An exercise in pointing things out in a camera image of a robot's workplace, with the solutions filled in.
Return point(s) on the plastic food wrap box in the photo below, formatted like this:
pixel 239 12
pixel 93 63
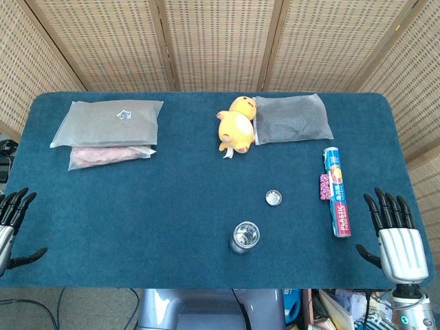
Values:
pixel 336 192

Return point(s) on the light grey bagged garment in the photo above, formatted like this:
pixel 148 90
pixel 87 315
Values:
pixel 108 122

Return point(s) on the yellow plush toy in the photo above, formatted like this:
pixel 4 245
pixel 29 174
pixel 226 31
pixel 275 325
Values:
pixel 238 127

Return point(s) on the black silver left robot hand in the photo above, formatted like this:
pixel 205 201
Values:
pixel 5 240

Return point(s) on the pink patterned small packet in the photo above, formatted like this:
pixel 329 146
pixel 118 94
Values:
pixel 324 186

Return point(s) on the clear plastic storage box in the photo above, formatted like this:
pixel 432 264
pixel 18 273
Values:
pixel 338 309

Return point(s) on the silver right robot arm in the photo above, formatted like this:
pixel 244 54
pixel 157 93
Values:
pixel 412 307

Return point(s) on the woven rattan folding screen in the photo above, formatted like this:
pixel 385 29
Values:
pixel 220 41

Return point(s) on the clear glass jar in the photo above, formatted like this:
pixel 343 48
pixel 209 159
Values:
pixel 244 238

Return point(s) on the dark grey bagged garment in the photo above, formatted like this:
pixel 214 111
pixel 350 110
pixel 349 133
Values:
pixel 292 120

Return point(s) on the grey robot torso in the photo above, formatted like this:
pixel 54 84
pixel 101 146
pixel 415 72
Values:
pixel 206 309

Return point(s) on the round metal strainer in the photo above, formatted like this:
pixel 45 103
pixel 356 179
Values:
pixel 273 198

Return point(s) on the blue table cloth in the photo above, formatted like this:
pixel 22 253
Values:
pixel 154 213

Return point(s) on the black device beside table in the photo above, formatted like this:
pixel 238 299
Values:
pixel 6 146

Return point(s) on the pink bagged garment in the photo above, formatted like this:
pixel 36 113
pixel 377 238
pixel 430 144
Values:
pixel 103 156

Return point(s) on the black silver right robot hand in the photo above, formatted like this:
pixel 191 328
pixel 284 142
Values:
pixel 402 254

